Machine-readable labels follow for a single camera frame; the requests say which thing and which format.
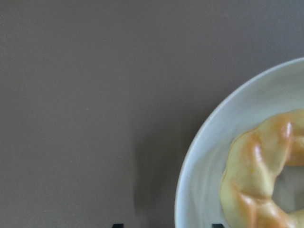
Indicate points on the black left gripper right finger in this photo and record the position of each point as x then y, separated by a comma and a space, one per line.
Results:
217, 225

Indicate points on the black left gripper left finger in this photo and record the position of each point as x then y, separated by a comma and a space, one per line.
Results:
118, 225

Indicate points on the glazed twisted ring donut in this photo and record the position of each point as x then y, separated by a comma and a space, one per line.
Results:
255, 160

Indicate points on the white round plate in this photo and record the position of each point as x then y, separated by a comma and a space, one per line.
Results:
277, 90

